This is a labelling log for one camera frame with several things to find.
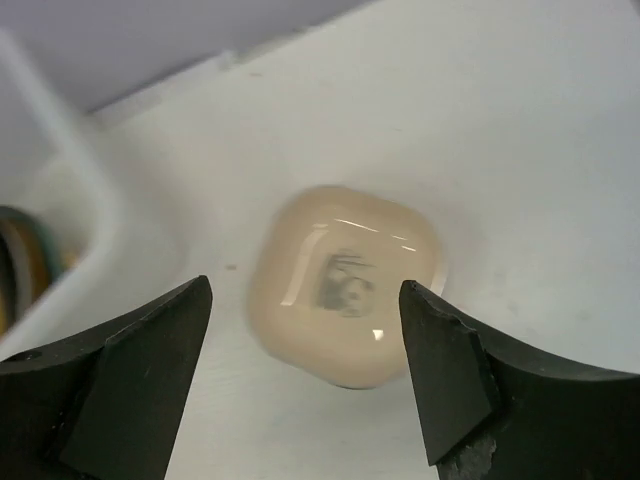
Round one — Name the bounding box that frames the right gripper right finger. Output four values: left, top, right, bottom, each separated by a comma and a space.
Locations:
399, 280, 639, 479

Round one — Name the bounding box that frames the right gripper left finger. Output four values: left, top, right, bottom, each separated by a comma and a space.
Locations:
1, 275, 212, 479

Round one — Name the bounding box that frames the brown petal pattern plate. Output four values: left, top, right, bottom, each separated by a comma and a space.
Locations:
1, 217, 32, 325

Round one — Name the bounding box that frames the white plastic bin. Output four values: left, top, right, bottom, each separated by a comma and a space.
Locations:
0, 27, 129, 361

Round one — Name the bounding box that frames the cream square dish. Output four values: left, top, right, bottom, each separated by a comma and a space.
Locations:
247, 186, 447, 390

